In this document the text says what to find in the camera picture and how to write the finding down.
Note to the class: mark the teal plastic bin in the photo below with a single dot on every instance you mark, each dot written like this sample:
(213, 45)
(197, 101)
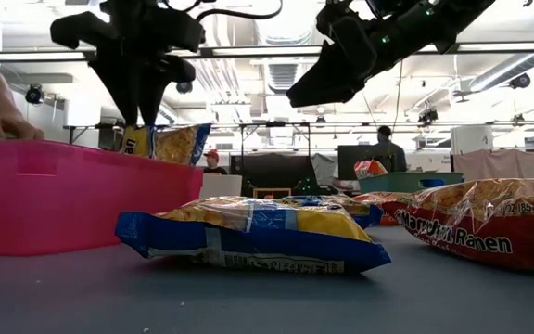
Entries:
(397, 182)

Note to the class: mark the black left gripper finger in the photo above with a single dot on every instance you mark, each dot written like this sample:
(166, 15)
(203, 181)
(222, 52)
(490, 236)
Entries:
(137, 88)

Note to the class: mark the grey cloth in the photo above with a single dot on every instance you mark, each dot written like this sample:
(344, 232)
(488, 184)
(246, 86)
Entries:
(325, 169)

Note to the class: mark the white plastic bin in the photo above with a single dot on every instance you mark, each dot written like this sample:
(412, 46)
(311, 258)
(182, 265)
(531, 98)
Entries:
(220, 185)

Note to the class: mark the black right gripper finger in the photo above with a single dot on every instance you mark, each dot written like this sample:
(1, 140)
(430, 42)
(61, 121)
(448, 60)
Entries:
(336, 74)

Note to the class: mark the blue-grey table mat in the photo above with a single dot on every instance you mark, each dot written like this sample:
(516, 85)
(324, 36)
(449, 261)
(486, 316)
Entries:
(267, 301)

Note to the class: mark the red Maruchan noodle pack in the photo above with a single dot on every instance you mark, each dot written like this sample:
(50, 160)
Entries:
(480, 222)

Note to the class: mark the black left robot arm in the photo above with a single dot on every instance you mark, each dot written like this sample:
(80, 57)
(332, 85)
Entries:
(77, 30)

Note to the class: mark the small wooden shelf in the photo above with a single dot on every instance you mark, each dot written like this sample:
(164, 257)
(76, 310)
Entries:
(271, 189)

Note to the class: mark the white pillar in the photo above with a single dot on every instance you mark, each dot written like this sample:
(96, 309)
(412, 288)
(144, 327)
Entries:
(471, 139)

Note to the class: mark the person's right hand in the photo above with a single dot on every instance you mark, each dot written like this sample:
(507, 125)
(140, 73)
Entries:
(14, 127)

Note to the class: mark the pink cloth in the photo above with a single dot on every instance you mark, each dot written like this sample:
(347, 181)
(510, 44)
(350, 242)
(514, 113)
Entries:
(499, 164)

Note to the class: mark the pink plastic bin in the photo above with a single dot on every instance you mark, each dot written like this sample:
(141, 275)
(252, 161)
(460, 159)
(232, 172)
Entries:
(86, 199)

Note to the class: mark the blue Maruchan noodle pack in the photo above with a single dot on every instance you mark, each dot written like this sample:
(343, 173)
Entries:
(174, 146)
(364, 215)
(248, 241)

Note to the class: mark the black ceiling spotlight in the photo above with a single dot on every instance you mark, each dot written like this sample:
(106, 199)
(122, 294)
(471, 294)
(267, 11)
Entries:
(184, 86)
(427, 115)
(34, 95)
(519, 81)

